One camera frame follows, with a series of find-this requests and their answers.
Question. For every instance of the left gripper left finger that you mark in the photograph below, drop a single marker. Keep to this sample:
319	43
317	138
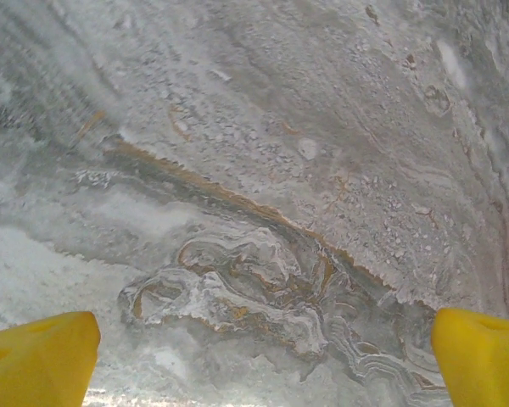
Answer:
38	364

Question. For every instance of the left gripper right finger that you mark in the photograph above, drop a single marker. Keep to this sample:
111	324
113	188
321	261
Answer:
483	364

